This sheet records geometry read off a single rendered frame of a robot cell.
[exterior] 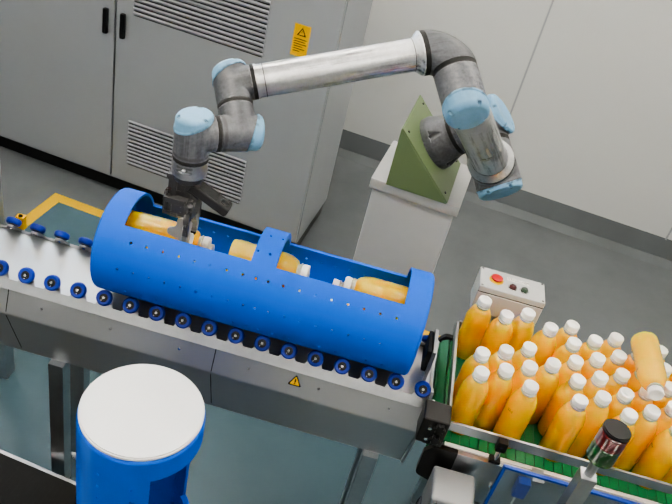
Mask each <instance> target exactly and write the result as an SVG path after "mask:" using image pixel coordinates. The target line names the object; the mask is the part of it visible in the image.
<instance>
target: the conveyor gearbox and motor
mask: <svg viewBox="0 0 672 504"><path fill-rule="evenodd" d="M474 491H475V478H474V477H473V476H470V475H467V474H463V473H460V472H456V471H453V470H449V469H446V468H443V467H439V466H434V468H433V470H432V472H431V474H430V477H429V479H428V481H427V483H426V486H425V488H424V490H423V493H422V496H420V497H419V498H418V500H417V501H416V504H474Z"/></svg>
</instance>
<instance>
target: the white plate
mask: <svg viewBox="0 0 672 504"><path fill-rule="evenodd" d="M204 414H205V406H204V401H203V398H202V396H201V393H200V392H199V390H198V389H197V387H196V386H195V385H194V384H193V383H192V382H191V381H190V380H189V379H188V378H187V377H185V376H184V375H182V374H181V373H179V372H177V371H175V370H172V369H170V368H167V367H163V366H159V365H153V364H134V365H127V366H123V367H119V368H116V369H113V370H111V371H109V372H107V373H105V374H103V375H101V376H100V377H98V378H97V379H96V380H94V381H93V382H92V383H91V384H90V385H89V386H88V388H87V389H86V390H85V392H84V393H83V395H82V397H81V399H80V402H79V406H78V422H79V426H80V429H81V431H82V433H83V435H84V436H85V438H86V439H87V440H88V441H89V442H90V443H91V445H93V446H94V447H95V448H96V449H98V450H99V451H101V452H103V453H104V454H106V455H109V456H111V457H114V458H117V459H121V460H126V461H135V462H144V461H153V460H158V459H162V458H165V457H168V456H171V455H173V454H175V453H177V452H179V451H180V450H182V449H183V448H185V447H186V446H187V445H189V444H190V443H191V442H192V441H193V440H194V438H195V437H196V436H197V434H198V433H199V431H200V429H201V427H202V424H203V421H204Z"/></svg>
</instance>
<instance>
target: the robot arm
mask: <svg viewBox="0 0 672 504"><path fill-rule="evenodd" d="M410 72H417V73H418V74H419V75H421V76H428V75H430V76H433V78H434V82H435V85H436V89H437V93H438V96H439V100H440V103H441V107H442V114H443V115H439V116H428V117H426V118H424V119H422V120H421V121H420V134H421V138H422V141H423V144H424V147H425V149H426V151H427V153H428V155H429V156H430V158H431V159H432V161H433V162H434V163H435V164H436V166H438V167H439V168H440V169H446V168H448V167H450V166H451V165H452V164H453V163H454V162H456V161H457V160H458V159H459V158H460V157H461V156H462V155H463V154H465V153H466V156H467V167H468V170H469V172H470V174H471V176H472V178H473V181H474V184H475V188H476V191H477V192H476V193H477V194H478V197H479V198H480V199H481V200H484V201H488V200H495V199H499V198H503V197H506V196H509V195H511V194H513V193H516V192H517V191H519V190H520V189H521V188H522V187H523V183H522V178H521V175H520V171H519V168H518V165H517V161H516V158H515V155H514V152H513V148H512V145H511V142H510V139H509V136H508V135H509V134H512V133H513V132H514V130H515V126H514V122H513V119H512V117H511V115H510V113H509V111H508V109H507V107H506V106H505V104H504V103H503V101H502V100H501V99H500V98H499V97H498V96H497V95H495V94H489V95H487V93H486V91H485V88H484V85H483V81H482V78H481V75H480V71H479V68H478V65H477V60H476V58H475V56H474V54H473V52H472V51H471V50H470V48H469V47H468V46H466V45H465V44H464V43H463V42H462V41H460V40H459V39H457V38H456V37H454V36H452V35H450V34H448V33H445V32H442V31H438V30H432V29H425V30H419V31H416V32H415V33H414V34H413V36H412V37H411V38H408V39H403V40H397V41H391V42H385V43H379V44H373V45H367V46H361V47H355V48H349V49H343V50H337V51H331V52H325V53H319V54H313V55H307V56H301V57H295V58H289V59H283V60H277V61H271V62H265V63H259V64H254V63H253V64H247V65H246V63H245V62H244V61H243V60H241V59H233V58H231V59H226V60H224V61H221V62H220V63H218V64H217V65H216V66H215V67H214V68H213V71H212V80H213V81H212V85H213V87H214V92H215V97H216V103H217V108H218V115H213V113H212V112H211V111H210V110H208V109H206V108H203V107H201V108H200V107H187V108H184V109H182V110H180V111H179V112H178V113H177V114H176V116H175V123H174V126H173V130H174V135H173V149H172V160H171V169H170V171H168V172H167V178H169V182H168V187H167V188H168V189H167V188H166V189H165V191H166V193H165V191H164V196H163V205H162V213H164V214H168V215H169V216H172V217H176V218H178V220H177V224H176V225H175V226H171V227H168V229H167V232H168V234H169V235H171V236H173V237H175V238H176V239H178V240H180V241H182V242H186V243H189V240H190V233H193V234H194V235H195V234H196V233H197V229H198V224H199V218H200V214H201V207H202V202H204V203H205V204H207V205H208V206H209V207H211V208H212V209H213V210H215V211H216V212H217V213H219V214H220V215H221V216H223V217H225V216H226V215H227V214H228V212H229V211H230V209H231V207H232V205H233V203H232V202H231V201H229V200H228V199H227V198H225V197H224V196H223V195H221V194H220V193H219V192H217V191H216V190H215V189H213V188H212V187H211V186H209V185H208V184H207V183H206V182H204V181H203V179H204V178H205V177H206V176H207V172H208V162H209V154H210V152H243V151H245V152H248V151H257V150H259V149H260V148H261V146H262V144H263V141H264V136H265V123H264V119H263V117H262V116H261V115H260V114H257V115H255V111H254V106H253V100H258V99H261V98H265V97H271V96H276V95H282V94H288V93H294V92H300V91H306V90H311V89H317V88H323V87H329V86H335V85H340V84H346V83H352V82H358V81H364V80H370V79H375V78H381V77H387V76H393V75H399V74H405V73H410Z"/></svg>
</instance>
